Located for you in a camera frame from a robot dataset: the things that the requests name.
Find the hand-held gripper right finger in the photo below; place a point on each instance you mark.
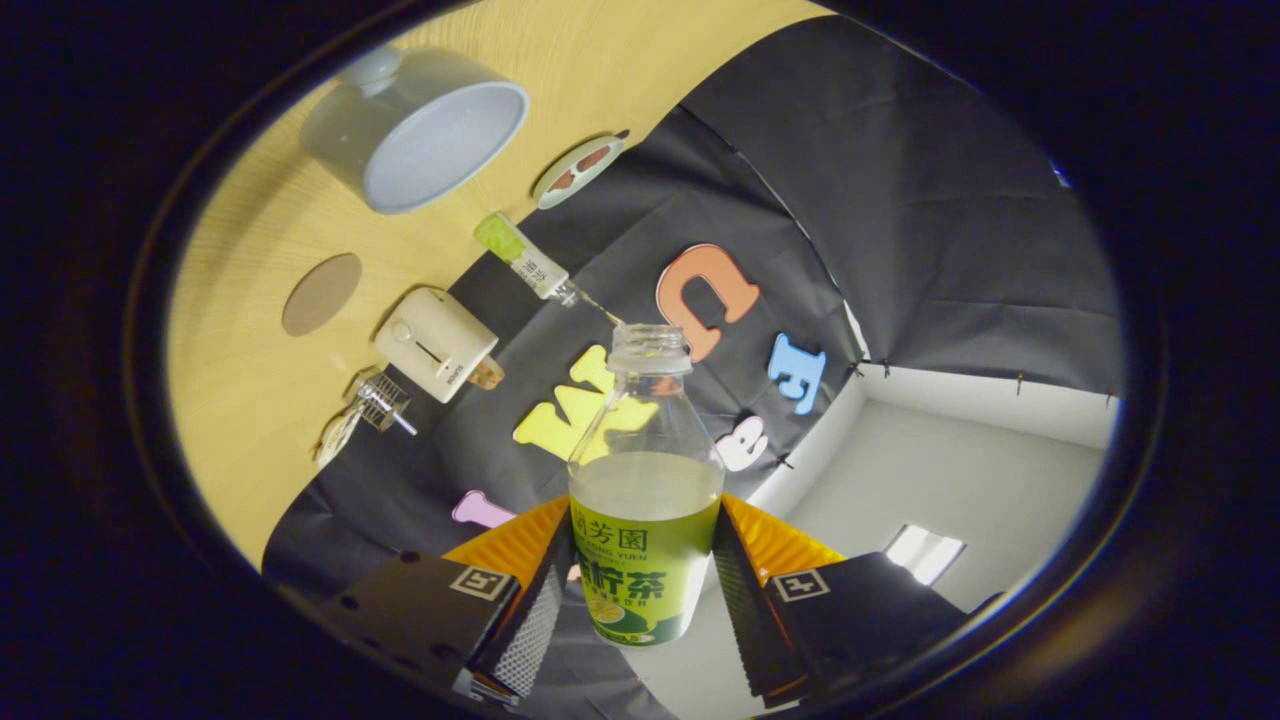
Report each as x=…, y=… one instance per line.
x=860, y=610

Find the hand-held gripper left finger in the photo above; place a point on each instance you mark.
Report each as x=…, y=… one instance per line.
x=430, y=610

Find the green label juice bottle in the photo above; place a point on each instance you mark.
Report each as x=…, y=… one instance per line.
x=645, y=570

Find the round brown coaster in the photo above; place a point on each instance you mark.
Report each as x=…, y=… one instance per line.
x=321, y=294

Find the grey white cup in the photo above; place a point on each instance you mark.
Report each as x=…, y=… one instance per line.
x=345, y=135

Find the slim capped green drink bottle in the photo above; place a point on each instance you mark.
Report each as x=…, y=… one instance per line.
x=520, y=255

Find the ceiling light panel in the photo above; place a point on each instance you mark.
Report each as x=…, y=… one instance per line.
x=925, y=555

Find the small white food tray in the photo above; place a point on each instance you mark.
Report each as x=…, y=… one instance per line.
x=338, y=438

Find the toast slice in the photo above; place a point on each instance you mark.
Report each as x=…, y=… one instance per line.
x=488, y=375

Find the white toaster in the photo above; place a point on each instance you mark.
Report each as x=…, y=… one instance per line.
x=430, y=340

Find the wooden table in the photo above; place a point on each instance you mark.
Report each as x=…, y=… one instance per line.
x=260, y=400

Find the pale green plate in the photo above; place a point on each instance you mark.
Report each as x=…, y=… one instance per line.
x=548, y=195

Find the brown food slice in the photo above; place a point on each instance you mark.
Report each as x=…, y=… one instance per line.
x=593, y=158
x=561, y=181

